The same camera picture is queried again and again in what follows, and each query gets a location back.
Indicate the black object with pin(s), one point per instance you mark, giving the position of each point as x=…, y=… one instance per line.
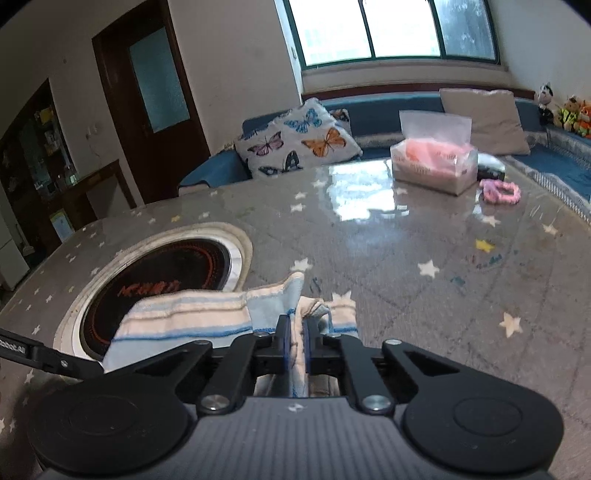
x=490, y=168

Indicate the butterfly print pillow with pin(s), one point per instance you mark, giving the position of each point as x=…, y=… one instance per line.
x=295, y=138

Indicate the window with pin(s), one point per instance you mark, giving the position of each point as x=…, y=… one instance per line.
x=392, y=27

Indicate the dark wooden door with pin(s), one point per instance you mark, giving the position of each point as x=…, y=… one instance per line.
x=138, y=152

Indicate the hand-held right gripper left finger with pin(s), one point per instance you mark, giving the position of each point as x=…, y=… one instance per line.
x=284, y=341

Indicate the orange plush toy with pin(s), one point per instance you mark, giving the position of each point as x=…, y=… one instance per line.
x=584, y=117

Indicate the blue beige striped cloth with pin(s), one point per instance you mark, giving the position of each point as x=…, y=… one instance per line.
x=194, y=318

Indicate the dark shelf cabinet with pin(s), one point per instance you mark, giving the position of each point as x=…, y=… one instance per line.
x=41, y=152

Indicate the wall switch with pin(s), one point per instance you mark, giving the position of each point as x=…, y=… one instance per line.
x=94, y=130

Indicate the small patterned pillow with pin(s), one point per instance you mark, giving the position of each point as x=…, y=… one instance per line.
x=340, y=116

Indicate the clear tissue box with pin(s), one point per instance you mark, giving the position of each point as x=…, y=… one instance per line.
x=434, y=170

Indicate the beige pillow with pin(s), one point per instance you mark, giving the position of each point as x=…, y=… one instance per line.
x=489, y=120

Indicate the plush bear with yellow vest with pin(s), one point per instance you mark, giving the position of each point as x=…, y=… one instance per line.
x=568, y=115

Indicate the pink scrunchie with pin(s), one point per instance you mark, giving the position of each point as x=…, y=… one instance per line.
x=498, y=200

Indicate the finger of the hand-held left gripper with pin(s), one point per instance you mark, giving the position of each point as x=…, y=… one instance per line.
x=37, y=353

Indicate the black white plush toy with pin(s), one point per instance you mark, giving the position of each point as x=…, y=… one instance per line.
x=546, y=104

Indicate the round built-in induction cooker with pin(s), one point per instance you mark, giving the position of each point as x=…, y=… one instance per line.
x=161, y=267

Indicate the white appliance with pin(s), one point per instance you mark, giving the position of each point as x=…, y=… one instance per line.
x=11, y=263

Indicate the blue sofa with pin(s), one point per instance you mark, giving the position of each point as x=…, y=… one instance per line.
x=392, y=104

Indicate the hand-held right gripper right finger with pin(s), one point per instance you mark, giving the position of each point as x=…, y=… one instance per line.
x=308, y=344

